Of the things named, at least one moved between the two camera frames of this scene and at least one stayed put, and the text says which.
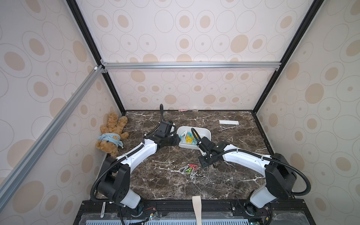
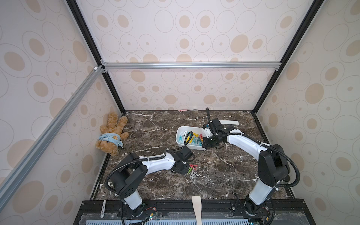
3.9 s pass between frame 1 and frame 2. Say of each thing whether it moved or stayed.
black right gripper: moved
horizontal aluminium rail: stayed
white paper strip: stayed
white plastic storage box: stayed
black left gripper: moved
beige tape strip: stayed
